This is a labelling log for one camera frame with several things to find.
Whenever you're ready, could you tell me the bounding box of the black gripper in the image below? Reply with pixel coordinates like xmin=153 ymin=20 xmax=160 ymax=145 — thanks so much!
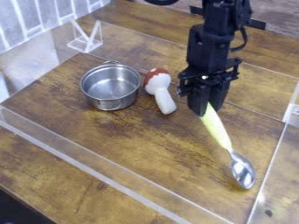
xmin=177 ymin=24 xmax=241 ymax=116

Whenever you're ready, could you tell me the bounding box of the green handled metal spoon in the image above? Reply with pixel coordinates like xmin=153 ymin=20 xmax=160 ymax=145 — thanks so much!
xmin=200 ymin=104 xmax=256 ymax=190

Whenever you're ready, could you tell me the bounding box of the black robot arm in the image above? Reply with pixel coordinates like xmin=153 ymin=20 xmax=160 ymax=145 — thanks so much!
xmin=177 ymin=0 xmax=252 ymax=116

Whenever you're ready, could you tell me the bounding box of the red white toy mushroom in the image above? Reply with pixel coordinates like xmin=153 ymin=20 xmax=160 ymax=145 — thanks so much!
xmin=144 ymin=68 xmax=176 ymax=115

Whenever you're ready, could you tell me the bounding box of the small steel pot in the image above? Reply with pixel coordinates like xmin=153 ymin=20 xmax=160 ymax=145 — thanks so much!
xmin=78 ymin=61 xmax=141 ymax=111

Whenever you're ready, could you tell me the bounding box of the clear acrylic stand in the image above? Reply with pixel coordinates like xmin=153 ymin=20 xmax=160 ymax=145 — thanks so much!
xmin=66 ymin=20 xmax=104 ymax=53

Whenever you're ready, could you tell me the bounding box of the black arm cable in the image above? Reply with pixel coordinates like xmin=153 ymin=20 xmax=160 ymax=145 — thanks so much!
xmin=228 ymin=25 xmax=249 ymax=54

